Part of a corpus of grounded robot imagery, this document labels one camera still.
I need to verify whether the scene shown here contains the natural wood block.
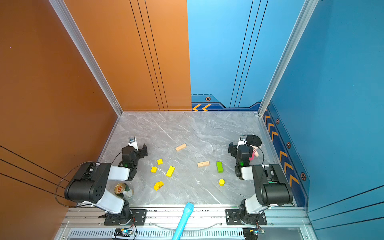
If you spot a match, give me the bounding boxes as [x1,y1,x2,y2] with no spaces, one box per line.
[175,144,187,152]
[197,161,210,168]

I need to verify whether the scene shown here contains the metal tin can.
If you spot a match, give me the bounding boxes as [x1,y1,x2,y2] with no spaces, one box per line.
[114,183,134,201]

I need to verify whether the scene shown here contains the yellow block near front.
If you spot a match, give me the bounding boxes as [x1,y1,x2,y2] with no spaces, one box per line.
[154,181,164,191]

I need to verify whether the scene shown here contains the plush doll pink black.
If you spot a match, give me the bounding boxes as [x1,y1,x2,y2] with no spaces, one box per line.
[246,135,262,161]

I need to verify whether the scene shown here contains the aluminium front rail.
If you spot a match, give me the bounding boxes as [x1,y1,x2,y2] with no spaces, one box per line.
[55,205,317,240]

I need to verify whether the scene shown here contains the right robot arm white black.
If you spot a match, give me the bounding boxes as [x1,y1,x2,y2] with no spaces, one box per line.
[228,143,294,225]

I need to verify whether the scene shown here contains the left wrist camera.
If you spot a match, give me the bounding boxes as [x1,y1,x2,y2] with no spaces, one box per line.
[128,137,139,151]

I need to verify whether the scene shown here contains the green rectangular block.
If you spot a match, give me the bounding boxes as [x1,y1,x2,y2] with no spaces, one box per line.
[216,162,224,173]

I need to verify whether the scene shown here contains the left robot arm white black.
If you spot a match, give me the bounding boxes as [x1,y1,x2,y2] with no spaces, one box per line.
[64,142,148,226]

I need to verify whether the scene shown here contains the yellow cylinder block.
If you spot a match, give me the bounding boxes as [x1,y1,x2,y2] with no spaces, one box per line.
[219,179,225,187]

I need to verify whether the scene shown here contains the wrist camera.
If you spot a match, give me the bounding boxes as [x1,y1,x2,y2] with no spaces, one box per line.
[238,135,247,147]
[128,137,139,151]

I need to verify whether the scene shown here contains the cyan tube pole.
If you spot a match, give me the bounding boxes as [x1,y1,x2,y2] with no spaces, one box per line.
[172,203,194,240]

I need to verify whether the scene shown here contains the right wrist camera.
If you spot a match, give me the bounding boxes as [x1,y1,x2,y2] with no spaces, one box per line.
[238,135,247,147]

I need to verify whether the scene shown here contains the right circuit board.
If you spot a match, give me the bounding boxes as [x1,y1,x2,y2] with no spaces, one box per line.
[243,228,265,240]

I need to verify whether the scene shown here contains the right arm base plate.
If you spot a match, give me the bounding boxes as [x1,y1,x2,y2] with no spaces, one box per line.
[225,209,268,226]

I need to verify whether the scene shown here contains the circuit board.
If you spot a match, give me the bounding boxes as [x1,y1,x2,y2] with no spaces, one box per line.
[243,228,265,240]
[113,228,135,240]

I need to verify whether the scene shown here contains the yellow long block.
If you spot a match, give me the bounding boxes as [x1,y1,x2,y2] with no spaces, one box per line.
[166,166,175,178]

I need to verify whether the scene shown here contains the left circuit board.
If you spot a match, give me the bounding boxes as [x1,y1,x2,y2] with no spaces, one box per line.
[113,228,135,240]

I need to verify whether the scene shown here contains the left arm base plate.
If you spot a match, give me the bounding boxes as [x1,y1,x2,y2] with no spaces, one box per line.
[104,209,147,227]

